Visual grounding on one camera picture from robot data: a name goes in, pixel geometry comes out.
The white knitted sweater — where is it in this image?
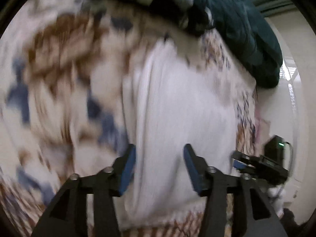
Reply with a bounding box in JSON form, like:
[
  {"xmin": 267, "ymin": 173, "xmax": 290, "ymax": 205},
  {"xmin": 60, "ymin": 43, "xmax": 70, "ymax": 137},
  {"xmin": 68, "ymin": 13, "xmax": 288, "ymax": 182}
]
[{"xmin": 120, "ymin": 39, "xmax": 256, "ymax": 228}]

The white headboard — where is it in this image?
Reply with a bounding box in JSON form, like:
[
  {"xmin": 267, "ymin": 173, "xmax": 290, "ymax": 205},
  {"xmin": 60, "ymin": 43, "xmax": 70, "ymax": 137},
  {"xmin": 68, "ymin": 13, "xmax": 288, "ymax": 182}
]
[{"xmin": 257, "ymin": 11, "xmax": 314, "ymax": 224}]

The dark teal fleece blanket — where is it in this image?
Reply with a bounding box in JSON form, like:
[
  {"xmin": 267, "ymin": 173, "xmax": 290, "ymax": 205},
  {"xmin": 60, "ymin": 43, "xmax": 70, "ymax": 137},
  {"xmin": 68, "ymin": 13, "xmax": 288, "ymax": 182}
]
[{"xmin": 194, "ymin": 0, "xmax": 283, "ymax": 89}]

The floral bed blanket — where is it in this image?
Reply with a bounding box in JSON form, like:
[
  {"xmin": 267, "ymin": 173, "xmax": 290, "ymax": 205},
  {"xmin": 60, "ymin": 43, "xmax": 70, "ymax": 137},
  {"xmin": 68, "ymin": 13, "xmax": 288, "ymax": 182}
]
[{"xmin": 1, "ymin": 0, "xmax": 256, "ymax": 236}]

